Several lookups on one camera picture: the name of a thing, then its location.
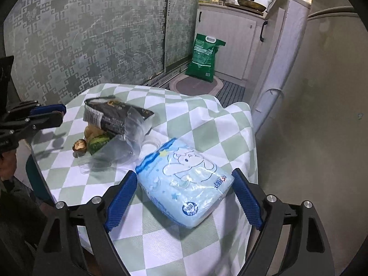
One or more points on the striped grey floor mat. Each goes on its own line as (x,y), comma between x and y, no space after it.
(233,92)

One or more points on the clear plastic bag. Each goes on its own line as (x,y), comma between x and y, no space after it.
(136,139)

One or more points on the green white checkered tablecloth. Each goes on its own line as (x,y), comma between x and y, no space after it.
(201,126)

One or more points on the dark green rind piece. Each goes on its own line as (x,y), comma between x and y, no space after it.
(96,146)

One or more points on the frying pan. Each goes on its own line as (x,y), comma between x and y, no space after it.
(251,5)

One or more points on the brown mushroom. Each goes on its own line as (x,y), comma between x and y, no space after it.
(80,145)

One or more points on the oval grey floor mat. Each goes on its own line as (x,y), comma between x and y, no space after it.
(192,85)

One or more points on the beige ginger piece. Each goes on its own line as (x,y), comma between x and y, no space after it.
(92,131)

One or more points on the white refrigerator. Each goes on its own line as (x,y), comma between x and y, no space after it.
(316,120)

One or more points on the light blue tissue pack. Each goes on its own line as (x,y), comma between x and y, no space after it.
(184,184)

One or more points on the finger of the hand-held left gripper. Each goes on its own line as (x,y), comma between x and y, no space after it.
(49,110)
(46,122)

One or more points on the patterned glass sliding door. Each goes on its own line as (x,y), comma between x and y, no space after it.
(86,34)
(181,26)

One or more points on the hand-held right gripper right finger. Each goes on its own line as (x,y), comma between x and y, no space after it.
(247,201)

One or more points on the green rice bag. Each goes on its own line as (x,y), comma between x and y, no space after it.
(202,60)

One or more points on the person's left hand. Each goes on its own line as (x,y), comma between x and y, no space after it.
(7,164)

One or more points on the black snack bag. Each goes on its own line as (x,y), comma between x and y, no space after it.
(109,118)

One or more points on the white kitchen cabinet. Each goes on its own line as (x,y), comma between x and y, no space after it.
(230,31)

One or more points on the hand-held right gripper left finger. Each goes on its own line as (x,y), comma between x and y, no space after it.
(120,201)

